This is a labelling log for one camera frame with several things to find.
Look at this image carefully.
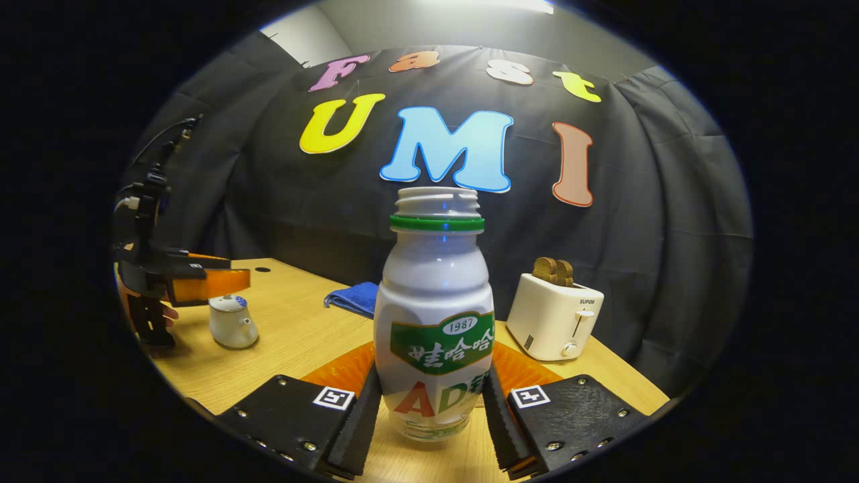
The white toaster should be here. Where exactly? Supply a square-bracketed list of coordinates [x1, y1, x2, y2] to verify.
[506, 272, 605, 362]

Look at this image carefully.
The blue folded towel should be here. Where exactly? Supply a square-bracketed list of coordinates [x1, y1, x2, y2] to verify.
[323, 281, 381, 319]

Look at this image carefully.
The white water bottle green label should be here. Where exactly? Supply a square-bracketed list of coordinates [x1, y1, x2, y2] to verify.
[373, 187, 496, 442]

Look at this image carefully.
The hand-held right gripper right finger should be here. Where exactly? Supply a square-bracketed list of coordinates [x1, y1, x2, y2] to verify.
[482, 340, 650, 480]

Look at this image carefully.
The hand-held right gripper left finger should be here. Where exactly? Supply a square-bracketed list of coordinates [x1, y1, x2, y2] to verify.
[213, 340, 383, 480]

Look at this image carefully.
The white ceramic teacup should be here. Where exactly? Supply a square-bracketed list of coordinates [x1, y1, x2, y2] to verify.
[209, 305, 260, 350]

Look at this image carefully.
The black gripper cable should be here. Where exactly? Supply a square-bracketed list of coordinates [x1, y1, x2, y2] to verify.
[131, 116, 203, 176]

